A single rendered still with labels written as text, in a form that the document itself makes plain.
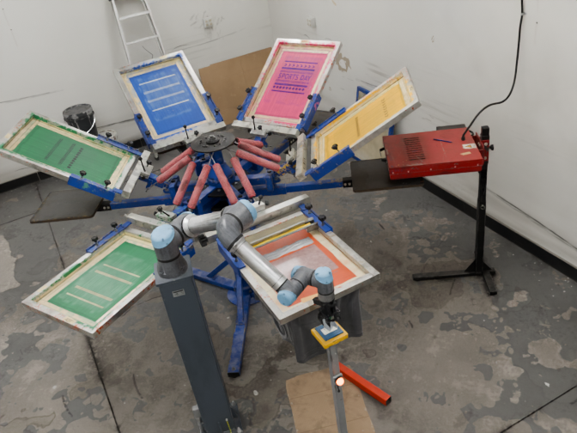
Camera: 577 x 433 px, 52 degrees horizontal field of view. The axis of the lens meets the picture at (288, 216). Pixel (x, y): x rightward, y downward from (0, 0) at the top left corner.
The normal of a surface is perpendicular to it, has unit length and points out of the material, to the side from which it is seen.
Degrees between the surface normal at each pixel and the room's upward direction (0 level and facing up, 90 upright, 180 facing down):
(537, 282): 0
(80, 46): 90
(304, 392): 0
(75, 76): 90
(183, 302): 90
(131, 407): 0
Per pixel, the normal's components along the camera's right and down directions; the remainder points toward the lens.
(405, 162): -0.14, -0.83
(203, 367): 0.24, 0.50
